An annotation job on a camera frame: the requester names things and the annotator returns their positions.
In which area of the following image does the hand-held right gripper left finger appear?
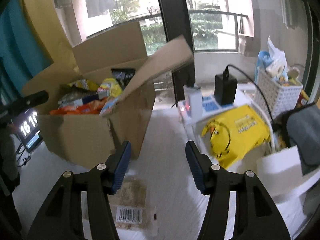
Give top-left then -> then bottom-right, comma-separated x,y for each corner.
26,141 -> 132,240

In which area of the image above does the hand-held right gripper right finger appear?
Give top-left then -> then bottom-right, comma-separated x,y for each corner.
185,141 -> 292,240

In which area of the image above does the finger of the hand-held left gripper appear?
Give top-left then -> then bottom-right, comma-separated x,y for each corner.
7,91 -> 50,113

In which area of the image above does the clear brown cracker packet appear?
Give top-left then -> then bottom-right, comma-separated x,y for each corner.
84,175 -> 158,230

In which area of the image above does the orange snack packet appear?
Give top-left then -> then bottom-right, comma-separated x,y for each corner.
49,99 -> 107,115

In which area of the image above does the cardboard box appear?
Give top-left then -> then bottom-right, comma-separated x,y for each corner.
21,21 -> 195,170

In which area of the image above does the black snack packet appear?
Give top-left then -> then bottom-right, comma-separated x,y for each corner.
111,68 -> 137,85

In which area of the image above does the tablet with clock display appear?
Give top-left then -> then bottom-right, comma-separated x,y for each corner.
14,109 -> 44,153

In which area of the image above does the teal curtain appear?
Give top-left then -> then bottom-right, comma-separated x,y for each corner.
0,0 -> 54,90

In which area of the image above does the yellow plastic bag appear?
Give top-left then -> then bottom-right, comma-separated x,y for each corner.
201,104 -> 272,169

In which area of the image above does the white power strip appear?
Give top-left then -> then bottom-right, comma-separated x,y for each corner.
178,87 -> 253,130

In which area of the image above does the white charger plug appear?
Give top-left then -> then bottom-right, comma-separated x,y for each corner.
184,84 -> 202,118

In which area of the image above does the yellow curtain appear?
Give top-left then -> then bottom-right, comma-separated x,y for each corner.
20,0 -> 83,80

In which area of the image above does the black power adapter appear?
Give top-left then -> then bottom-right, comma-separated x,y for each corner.
215,65 -> 238,105

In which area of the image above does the white plastic stand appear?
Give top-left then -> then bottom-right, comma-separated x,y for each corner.
256,145 -> 313,204

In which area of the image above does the grey fabric pouch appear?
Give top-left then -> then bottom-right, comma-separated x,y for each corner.
274,102 -> 320,177

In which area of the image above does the white woven basket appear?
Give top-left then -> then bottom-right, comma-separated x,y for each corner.
254,66 -> 303,119

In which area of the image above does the white plastic bag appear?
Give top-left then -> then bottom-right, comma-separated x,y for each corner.
265,36 -> 287,78

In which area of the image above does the black cable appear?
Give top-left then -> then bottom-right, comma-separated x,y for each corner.
15,142 -> 32,167

